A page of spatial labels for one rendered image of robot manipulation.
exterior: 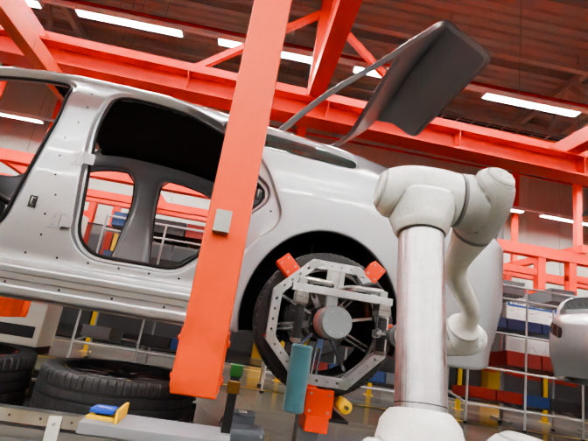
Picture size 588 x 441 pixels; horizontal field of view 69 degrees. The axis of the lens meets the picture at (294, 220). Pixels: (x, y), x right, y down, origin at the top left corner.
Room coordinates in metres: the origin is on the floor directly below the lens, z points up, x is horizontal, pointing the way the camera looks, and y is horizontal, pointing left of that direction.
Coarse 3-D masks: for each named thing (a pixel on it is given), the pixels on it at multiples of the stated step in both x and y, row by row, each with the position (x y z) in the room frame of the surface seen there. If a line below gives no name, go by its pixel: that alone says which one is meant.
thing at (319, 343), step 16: (320, 272) 2.05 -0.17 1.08; (320, 304) 2.04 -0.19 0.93; (368, 304) 2.07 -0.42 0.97; (304, 320) 2.03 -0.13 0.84; (352, 320) 2.06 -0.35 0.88; (368, 320) 2.06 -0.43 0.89; (352, 336) 2.06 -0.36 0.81; (368, 336) 2.12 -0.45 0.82; (288, 352) 2.04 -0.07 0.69; (320, 352) 2.04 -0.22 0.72; (336, 352) 2.05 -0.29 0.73; (352, 352) 2.26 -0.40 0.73; (368, 352) 2.05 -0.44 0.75; (336, 368) 2.19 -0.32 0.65
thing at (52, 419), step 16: (0, 416) 1.59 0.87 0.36; (16, 416) 1.59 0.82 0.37; (32, 416) 1.60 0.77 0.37; (48, 416) 1.60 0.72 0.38; (64, 416) 1.61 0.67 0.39; (80, 416) 1.62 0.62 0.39; (0, 432) 1.59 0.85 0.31; (16, 432) 1.59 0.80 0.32; (32, 432) 1.60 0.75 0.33; (48, 432) 1.60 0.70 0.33; (64, 432) 1.61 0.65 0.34
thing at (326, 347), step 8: (320, 296) 2.24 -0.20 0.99; (312, 304) 2.23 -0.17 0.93; (304, 312) 2.23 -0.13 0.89; (304, 328) 2.19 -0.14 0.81; (288, 336) 2.25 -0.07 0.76; (304, 336) 2.23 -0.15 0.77; (312, 336) 2.19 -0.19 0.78; (312, 344) 2.24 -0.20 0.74; (328, 344) 2.25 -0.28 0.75; (336, 344) 2.25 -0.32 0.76; (312, 352) 2.24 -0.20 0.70; (328, 352) 2.25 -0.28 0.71
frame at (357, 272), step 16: (304, 272) 1.92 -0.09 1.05; (352, 272) 1.95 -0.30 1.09; (272, 304) 1.91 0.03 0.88; (272, 320) 1.91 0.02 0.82; (272, 336) 1.91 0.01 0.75; (384, 352) 1.96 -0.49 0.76; (352, 368) 2.01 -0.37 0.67; (368, 368) 1.96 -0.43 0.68; (320, 384) 1.94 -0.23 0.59; (336, 384) 1.99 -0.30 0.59; (352, 384) 1.95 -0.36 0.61
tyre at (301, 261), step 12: (300, 264) 2.01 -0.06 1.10; (348, 264) 2.03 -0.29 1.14; (276, 276) 2.00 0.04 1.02; (264, 288) 2.00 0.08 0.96; (264, 300) 1.99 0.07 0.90; (264, 312) 1.99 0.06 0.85; (252, 324) 2.17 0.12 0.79; (264, 324) 1.99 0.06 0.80; (264, 336) 1.99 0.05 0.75; (264, 348) 2.00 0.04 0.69; (264, 360) 2.01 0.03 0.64; (276, 360) 2.00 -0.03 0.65; (276, 372) 2.00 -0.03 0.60; (372, 372) 2.05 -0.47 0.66; (360, 384) 2.04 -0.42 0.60; (336, 396) 2.05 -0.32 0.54
